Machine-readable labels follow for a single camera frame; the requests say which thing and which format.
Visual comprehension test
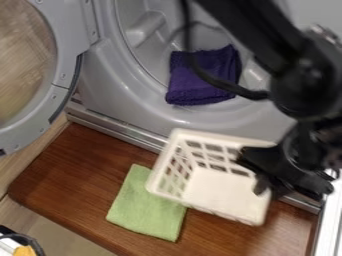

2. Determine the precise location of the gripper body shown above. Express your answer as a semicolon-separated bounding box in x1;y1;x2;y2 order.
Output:
233;146;337;201

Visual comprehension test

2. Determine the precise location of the purple cloth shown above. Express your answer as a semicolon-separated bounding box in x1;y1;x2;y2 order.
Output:
164;43;244;107

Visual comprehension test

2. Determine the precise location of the washing machine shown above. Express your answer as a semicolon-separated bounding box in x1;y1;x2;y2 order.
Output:
0;0;342;214

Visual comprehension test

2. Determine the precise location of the white plastic basket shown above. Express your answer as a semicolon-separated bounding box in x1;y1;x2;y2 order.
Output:
144;127;278;228

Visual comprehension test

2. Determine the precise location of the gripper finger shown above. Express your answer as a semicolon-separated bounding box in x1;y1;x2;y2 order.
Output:
252;174;274;197

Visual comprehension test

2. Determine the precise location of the green cloth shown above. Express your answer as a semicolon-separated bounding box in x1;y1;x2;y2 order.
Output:
104;163;190;243

